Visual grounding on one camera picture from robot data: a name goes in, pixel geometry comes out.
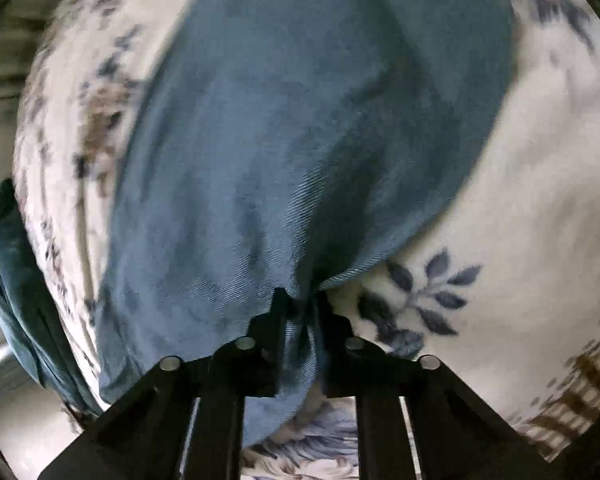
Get white floral fleece blanket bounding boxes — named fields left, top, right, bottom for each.
left=14, top=0, right=600, bottom=479

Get teal velvet pillow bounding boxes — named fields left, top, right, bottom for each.
left=0, top=179, right=102, bottom=417

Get blue denim pants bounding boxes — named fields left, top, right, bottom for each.
left=94, top=0, right=513, bottom=444

